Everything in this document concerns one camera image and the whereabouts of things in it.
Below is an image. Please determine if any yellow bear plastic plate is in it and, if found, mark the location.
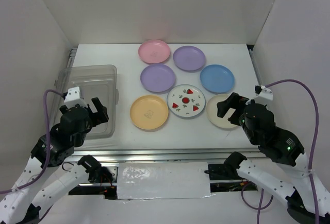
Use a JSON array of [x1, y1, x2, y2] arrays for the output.
[[129, 95, 169, 130]]

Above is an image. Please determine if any white watermelon pattern plate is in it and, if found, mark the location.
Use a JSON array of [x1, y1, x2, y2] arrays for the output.
[[167, 84, 206, 119]]

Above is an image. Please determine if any purple plate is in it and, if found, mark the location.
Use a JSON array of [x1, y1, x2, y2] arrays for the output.
[[140, 63, 176, 93], [173, 46, 206, 72]]

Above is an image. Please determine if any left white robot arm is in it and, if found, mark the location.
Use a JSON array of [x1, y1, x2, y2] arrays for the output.
[[1, 97, 112, 223]]

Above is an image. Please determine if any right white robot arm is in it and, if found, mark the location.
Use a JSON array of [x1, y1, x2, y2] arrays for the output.
[[205, 89, 329, 223]]

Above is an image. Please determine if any clear plastic bin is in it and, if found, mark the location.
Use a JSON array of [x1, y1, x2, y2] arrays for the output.
[[55, 65, 119, 140]]

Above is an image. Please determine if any cream plastic plate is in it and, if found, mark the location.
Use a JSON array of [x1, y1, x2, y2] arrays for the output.
[[206, 94, 238, 129]]

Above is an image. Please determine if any blue plastic plate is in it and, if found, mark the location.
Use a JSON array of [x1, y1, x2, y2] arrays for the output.
[[200, 64, 235, 94]]

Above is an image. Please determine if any pink plastic plate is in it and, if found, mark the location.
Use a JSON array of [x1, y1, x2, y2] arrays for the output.
[[138, 40, 171, 64]]

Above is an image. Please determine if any white foil-edged board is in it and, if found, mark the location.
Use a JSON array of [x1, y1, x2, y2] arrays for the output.
[[117, 162, 211, 200]]

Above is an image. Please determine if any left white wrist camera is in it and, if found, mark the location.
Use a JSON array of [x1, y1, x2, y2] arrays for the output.
[[63, 87, 88, 109]]

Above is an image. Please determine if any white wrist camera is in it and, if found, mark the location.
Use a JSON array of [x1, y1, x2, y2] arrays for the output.
[[254, 85, 273, 101], [63, 87, 88, 109]]

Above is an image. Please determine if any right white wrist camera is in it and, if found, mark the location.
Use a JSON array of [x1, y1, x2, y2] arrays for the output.
[[254, 85, 273, 101]]

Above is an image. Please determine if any aluminium front rail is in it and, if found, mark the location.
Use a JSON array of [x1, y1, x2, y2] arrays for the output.
[[66, 148, 266, 163]]

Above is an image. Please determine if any aluminium rail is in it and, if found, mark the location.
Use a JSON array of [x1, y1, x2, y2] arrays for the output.
[[66, 148, 266, 163], [246, 44, 262, 84]]

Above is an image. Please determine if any aluminium right side rail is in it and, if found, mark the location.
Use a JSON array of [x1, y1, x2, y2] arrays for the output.
[[246, 44, 262, 84]]

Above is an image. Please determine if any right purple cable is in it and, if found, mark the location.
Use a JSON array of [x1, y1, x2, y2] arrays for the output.
[[241, 79, 321, 224]]

